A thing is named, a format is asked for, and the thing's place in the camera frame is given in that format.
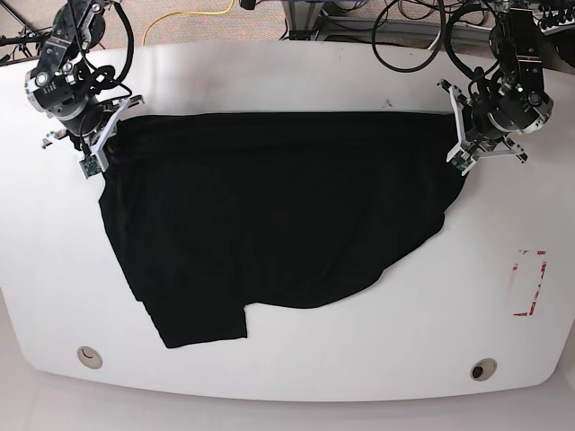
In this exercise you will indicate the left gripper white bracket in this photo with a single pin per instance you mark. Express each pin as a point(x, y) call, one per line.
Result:
point(471, 145)

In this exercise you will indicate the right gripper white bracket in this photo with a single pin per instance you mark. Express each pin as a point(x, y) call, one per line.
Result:
point(94, 141)

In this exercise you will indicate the black printed T-shirt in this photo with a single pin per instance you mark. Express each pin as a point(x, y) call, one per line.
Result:
point(208, 214)

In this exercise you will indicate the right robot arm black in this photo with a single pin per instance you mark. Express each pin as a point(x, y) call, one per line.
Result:
point(86, 99)

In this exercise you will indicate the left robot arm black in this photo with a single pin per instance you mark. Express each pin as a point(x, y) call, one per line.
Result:
point(508, 97)

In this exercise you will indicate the black tripod legs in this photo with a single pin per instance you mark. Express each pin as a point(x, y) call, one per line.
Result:
point(28, 41)

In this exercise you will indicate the red tape rectangle marking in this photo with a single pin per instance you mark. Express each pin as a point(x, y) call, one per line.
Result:
point(526, 282)

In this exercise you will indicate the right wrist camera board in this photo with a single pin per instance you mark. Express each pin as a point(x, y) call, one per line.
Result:
point(90, 166)

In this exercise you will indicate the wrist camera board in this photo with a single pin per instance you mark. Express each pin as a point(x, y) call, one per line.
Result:
point(462, 161)
point(90, 166)

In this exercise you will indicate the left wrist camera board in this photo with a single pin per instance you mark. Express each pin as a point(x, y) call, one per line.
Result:
point(462, 161)

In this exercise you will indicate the left table cable grommet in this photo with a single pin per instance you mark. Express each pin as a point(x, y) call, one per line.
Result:
point(89, 357)

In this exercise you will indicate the table cable grommet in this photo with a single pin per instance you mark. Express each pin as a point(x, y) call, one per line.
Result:
point(89, 357)
point(483, 369)

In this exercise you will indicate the right table cable grommet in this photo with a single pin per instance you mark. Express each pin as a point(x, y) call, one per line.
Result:
point(483, 369)

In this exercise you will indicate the aluminium frame post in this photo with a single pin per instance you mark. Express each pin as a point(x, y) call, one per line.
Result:
point(301, 17)

